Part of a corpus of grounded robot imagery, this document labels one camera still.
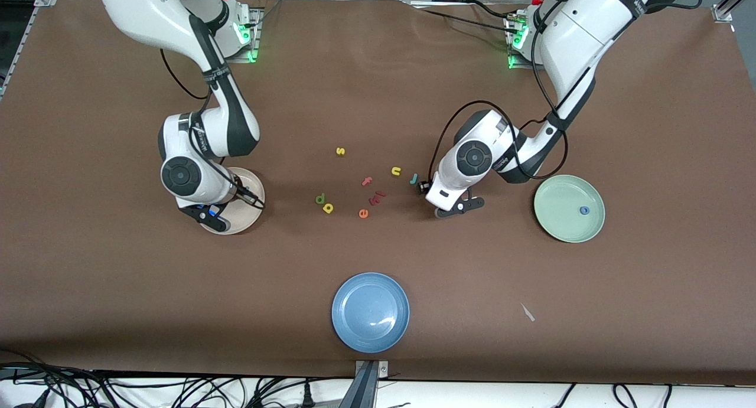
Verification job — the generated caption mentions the beige brown plate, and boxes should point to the beige brown plate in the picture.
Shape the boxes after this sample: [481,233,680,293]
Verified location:
[200,167,266,236]

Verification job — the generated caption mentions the green plate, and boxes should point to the green plate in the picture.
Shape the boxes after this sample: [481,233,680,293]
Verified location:
[533,175,606,243]

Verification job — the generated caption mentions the blue plate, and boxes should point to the blue plate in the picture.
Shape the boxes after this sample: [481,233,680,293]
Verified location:
[331,272,410,354]

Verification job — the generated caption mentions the brown table cover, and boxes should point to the brown table cover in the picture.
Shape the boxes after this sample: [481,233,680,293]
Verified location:
[0,0,756,385]

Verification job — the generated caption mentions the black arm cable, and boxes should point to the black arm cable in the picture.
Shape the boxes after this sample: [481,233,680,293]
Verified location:
[429,6,569,182]
[159,47,265,209]

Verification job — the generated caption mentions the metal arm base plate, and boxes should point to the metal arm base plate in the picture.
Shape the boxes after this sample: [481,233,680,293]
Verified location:
[224,6,261,63]
[508,15,535,71]

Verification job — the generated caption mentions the thin black cable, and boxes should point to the thin black cable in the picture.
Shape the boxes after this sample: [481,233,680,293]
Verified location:
[410,0,516,32]

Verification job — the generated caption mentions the metal camera stand bracket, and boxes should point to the metal camera stand bracket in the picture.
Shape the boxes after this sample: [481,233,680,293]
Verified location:
[353,360,390,408]

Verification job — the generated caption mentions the black cable loop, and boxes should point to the black cable loop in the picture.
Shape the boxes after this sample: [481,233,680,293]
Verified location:
[611,383,674,408]

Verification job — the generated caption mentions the tangled black cables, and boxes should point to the tangled black cables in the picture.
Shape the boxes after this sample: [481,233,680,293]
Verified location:
[0,349,355,408]

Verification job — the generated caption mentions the aluminium frame corner bracket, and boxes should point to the aluminium frame corner bracket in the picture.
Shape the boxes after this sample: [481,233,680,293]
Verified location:
[712,0,739,24]

